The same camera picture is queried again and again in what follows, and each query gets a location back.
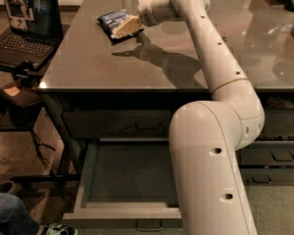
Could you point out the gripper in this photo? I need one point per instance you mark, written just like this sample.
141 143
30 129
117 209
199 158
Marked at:
147 10

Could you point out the blue chip bag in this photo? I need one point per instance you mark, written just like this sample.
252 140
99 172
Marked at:
112 20

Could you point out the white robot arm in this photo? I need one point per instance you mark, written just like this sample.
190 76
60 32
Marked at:
205 135

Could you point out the open grey middle drawer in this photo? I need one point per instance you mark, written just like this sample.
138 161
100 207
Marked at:
126 185

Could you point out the right grey top drawer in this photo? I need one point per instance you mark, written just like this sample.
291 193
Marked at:
279 122

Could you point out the right grey middle drawer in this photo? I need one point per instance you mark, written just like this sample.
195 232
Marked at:
268 153

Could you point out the right grey bottom drawer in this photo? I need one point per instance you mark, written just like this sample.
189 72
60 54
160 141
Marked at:
268 176

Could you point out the black open laptop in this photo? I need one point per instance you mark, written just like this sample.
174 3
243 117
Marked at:
34 34

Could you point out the brown pouch with note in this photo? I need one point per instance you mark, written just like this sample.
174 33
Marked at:
20 96

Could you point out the black laptop stand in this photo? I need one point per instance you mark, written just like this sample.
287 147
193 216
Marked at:
17 119

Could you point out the brown sneaker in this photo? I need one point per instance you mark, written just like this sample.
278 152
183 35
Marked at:
7 187

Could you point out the green white sneaker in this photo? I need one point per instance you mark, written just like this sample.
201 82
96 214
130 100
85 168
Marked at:
59 229

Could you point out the blue jeans leg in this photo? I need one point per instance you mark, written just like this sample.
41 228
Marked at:
14 218

